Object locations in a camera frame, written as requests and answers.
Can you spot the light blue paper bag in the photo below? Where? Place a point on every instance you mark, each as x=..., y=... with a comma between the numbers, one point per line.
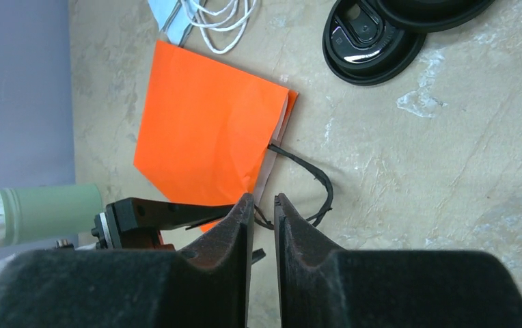
x=177, y=19

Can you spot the orange paper bag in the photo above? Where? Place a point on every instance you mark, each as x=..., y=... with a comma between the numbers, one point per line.
x=209, y=131

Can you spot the green straw holder cup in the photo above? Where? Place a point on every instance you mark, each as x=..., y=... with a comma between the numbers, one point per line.
x=38, y=213

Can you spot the black cup lid middle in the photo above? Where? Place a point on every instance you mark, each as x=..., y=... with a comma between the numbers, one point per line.
x=430, y=16

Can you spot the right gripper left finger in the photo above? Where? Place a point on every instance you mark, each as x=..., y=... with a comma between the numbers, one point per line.
x=203, y=283

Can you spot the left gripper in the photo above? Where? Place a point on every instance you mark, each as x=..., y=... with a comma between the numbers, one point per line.
x=140, y=217

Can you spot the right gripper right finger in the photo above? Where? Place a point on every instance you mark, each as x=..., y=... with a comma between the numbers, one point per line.
x=322, y=284

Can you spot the black cup lid front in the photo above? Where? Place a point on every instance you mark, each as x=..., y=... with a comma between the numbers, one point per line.
x=362, y=48

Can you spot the black cup lid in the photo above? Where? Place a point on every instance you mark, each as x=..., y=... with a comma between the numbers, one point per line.
x=430, y=16
x=362, y=48

